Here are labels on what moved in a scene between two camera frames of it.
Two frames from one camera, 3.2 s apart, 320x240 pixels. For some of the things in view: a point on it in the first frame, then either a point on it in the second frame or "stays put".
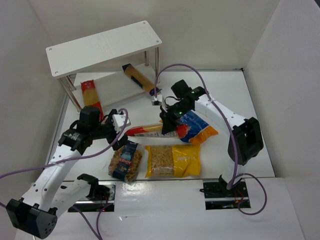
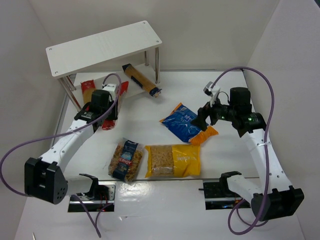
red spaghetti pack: [156, 130] -> [108, 124]
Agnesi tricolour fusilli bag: [124, 161] stays put
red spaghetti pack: [90, 96] stays put
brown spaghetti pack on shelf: [137, 78] stays put
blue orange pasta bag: [199, 131] stays put
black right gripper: [169, 118] -> [208, 113]
